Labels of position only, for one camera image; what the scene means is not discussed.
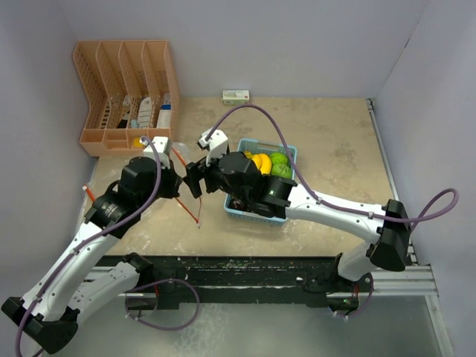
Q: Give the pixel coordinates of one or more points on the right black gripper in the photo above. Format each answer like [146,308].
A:
[198,170]

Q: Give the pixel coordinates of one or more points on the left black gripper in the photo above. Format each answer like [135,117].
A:
[174,180]

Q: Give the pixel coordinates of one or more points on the clear zip bag orange zipper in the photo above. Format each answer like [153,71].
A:
[180,155]

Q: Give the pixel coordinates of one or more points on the yellow banana bunch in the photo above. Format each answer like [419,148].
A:
[262,161]

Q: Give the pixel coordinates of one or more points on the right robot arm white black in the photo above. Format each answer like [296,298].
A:
[385,238]

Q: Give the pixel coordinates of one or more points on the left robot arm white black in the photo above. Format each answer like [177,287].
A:
[51,312]

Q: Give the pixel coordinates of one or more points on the yellow item in organizer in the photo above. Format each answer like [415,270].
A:
[137,143]

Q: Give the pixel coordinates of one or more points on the dark brown mangosteen toy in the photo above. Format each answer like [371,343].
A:
[236,205]

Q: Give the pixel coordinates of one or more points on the white blue item in organizer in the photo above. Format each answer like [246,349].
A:
[165,112]

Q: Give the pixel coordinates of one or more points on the light blue plastic basket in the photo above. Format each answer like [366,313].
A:
[256,147]

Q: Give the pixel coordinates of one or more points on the white bottle in organizer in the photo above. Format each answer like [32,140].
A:
[144,113]

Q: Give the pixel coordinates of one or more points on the small white green box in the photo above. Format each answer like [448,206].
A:
[235,97]

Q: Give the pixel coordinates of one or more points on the green apple toy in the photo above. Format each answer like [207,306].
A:
[279,158]

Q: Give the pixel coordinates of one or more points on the green cabbage toy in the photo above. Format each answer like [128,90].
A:
[281,170]

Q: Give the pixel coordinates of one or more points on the orange desk file organizer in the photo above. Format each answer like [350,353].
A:
[116,76]

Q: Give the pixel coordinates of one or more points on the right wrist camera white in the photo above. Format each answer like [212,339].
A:
[215,142]

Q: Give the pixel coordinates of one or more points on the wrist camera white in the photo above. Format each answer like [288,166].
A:
[215,142]
[157,147]

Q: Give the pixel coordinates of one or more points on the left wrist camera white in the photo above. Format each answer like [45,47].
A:
[157,147]

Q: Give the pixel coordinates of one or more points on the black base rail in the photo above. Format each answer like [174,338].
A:
[308,281]

